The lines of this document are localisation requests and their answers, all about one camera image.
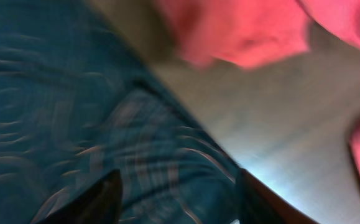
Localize red cloth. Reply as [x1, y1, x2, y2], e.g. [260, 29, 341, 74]
[154, 0, 360, 223]

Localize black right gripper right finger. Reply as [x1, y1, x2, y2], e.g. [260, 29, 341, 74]
[236, 169, 316, 224]

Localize black shirt orange contour lines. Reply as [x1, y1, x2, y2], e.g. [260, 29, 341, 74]
[0, 1, 238, 223]

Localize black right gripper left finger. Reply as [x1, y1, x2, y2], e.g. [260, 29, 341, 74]
[39, 170, 123, 224]

